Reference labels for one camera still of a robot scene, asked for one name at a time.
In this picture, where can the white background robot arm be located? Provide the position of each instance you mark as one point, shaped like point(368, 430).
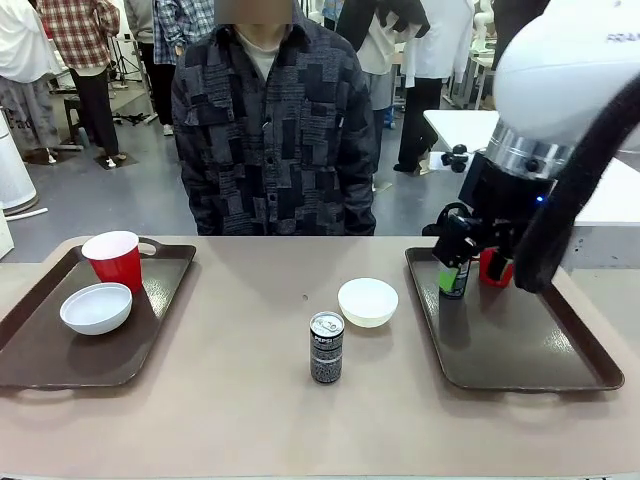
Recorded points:
point(480, 25)

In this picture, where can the black stool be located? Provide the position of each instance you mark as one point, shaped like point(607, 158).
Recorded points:
point(72, 102)

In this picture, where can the person in white shirt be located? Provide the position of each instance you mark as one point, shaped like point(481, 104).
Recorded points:
point(20, 50)

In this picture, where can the person in white coat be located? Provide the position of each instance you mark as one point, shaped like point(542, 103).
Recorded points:
point(440, 40)

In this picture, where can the black knobbed fixture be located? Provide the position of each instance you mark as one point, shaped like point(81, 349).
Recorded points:
point(457, 156)

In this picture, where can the white cabinet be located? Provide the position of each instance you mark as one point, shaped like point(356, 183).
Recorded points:
point(5, 235)

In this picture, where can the white plastic bowl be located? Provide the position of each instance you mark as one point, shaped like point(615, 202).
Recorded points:
point(95, 310)

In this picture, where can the white table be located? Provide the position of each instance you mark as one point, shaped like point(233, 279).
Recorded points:
point(460, 127)

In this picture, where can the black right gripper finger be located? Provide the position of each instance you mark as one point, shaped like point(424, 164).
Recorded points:
point(452, 245)
point(496, 262)

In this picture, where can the person in blue plaid shirt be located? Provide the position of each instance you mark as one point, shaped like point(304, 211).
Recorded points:
point(167, 30)

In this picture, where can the cream plastic bowl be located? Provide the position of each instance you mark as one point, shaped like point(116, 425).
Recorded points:
point(367, 305)

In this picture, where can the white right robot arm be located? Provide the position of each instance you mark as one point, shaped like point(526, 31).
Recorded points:
point(550, 65)

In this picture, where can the person in dark patchwork jacket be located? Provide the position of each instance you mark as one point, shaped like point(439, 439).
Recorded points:
point(270, 150)

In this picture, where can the white pipe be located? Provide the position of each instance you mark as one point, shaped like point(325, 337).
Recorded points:
point(25, 213)

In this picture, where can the person in black jacket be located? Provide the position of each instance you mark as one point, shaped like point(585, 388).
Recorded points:
point(360, 20)

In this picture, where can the black tripod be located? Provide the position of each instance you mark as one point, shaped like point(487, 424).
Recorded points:
point(131, 117)

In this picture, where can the person in red plaid shirt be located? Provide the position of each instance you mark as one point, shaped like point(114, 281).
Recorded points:
point(75, 30)

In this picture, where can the brown plastic tray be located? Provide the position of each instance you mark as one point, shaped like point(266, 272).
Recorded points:
point(50, 360)
point(500, 350)

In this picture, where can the white cylindrical appliance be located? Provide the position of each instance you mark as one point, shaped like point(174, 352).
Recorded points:
point(15, 165)

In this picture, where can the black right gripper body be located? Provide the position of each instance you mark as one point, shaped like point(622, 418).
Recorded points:
point(505, 195)

